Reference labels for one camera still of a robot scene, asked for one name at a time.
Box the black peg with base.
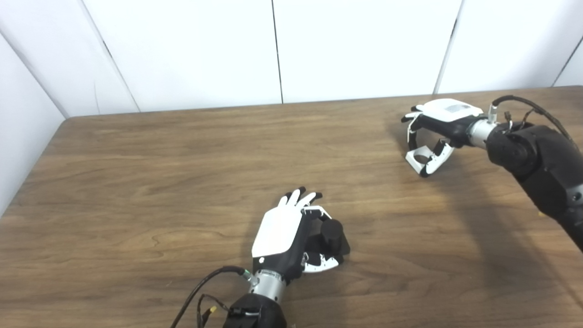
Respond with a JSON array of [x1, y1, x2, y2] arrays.
[[306, 219, 351, 265]]

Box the thin left wires yellow connector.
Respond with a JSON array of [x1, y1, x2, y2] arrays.
[[197, 294, 228, 328]]

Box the thick black left wrist cable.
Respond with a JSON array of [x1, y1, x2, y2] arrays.
[[171, 266, 253, 328]]

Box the thick black right wrist cable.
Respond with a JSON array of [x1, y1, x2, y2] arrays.
[[488, 95, 577, 146]]

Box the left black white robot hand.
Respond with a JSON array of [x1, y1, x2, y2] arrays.
[[251, 187, 342, 279]]

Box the thin right arm wires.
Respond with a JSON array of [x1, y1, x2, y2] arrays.
[[503, 109, 536, 133]]

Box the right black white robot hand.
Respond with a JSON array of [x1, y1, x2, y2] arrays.
[[401, 98, 484, 178]]

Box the thick black wrist cable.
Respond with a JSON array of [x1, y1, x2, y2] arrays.
[[488, 95, 577, 146], [171, 266, 253, 328]]

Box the white square piece with hole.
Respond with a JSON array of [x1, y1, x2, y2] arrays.
[[405, 146, 435, 176]]

